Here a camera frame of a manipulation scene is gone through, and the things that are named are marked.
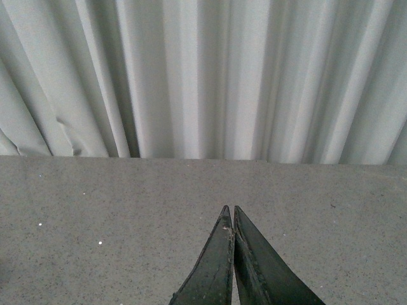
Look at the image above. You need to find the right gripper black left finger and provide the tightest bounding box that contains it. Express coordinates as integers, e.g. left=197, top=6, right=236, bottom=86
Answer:
left=170, top=205, right=235, bottom=305

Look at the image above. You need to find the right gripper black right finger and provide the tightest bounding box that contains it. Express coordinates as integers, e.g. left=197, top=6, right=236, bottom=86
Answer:
left=233, top=206, right=324, bottom=304

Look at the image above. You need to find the grey-white curtain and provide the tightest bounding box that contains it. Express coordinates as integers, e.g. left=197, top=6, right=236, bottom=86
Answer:
left=1, top=1, right=406, bottom=165

